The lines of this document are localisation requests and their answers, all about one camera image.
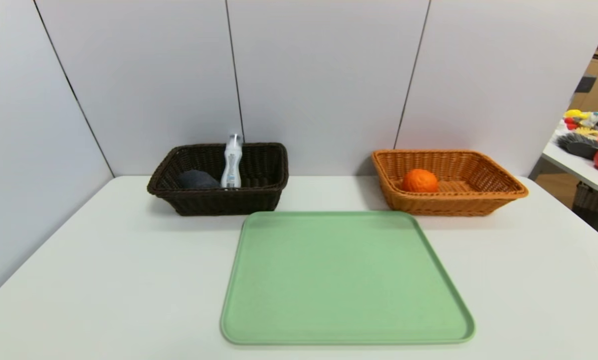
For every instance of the white plastic bottle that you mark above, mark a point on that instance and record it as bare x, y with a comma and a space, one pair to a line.
232, 162

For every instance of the dark grey towel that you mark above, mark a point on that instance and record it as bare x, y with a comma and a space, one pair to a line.
199, 180

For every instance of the orange fruit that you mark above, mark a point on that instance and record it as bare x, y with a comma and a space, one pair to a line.
419, 181

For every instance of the dark brown wicker basket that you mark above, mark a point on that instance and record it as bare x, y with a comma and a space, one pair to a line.
239, 200

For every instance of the orange wicker basket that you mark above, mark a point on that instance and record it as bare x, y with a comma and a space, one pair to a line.
443, 202

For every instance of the light green plastic tray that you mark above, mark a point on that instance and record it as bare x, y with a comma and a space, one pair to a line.
348, 290

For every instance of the small red toy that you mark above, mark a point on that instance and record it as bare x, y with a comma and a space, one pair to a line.
571, 121

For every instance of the white side table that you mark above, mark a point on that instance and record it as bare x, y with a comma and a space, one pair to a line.
578, 170

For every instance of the grey bristle brush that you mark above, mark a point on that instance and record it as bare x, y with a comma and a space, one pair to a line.
578, 145

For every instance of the yellow toy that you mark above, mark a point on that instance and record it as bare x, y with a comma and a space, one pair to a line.
578, 113

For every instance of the grey box on shelf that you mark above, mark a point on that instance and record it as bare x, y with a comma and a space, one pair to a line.
585, 83

